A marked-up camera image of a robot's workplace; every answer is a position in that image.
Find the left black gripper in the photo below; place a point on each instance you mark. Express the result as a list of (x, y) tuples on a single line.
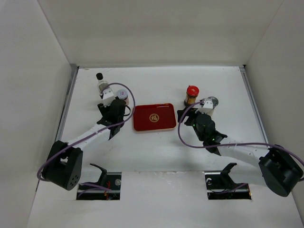
[(102, 108)]

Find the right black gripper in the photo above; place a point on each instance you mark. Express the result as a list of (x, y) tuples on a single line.
[(190, 112)]

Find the small jar pink label lid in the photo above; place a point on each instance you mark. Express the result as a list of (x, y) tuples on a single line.
[(122, 94)]

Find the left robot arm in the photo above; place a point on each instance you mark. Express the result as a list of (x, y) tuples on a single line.
[(64, 163)]

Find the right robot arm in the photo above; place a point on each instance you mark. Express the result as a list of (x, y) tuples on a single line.
[(278, 167)]

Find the red lid sauce jar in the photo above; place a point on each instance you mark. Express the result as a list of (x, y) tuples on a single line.
[(192, 93)]

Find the dark sauce glass bottle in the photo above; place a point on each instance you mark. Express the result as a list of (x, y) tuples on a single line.
[(102, 84)]

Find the red rectangular tray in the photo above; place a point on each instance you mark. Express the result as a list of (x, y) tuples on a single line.
[(154, 117)]

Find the silver lid jar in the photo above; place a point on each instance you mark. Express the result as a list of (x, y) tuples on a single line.
[(215, 101)]

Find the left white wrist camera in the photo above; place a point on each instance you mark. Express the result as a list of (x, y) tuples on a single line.
[(107, 96)]

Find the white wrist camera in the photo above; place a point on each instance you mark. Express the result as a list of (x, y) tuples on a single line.
[(107, 96), (206, 107)]

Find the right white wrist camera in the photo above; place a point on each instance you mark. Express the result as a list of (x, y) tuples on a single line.
[(206, 107)]

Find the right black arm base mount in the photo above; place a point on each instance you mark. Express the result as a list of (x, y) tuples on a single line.
[(220, 186)]

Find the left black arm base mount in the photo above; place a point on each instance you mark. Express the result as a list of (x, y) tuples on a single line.
[(107, 187)]

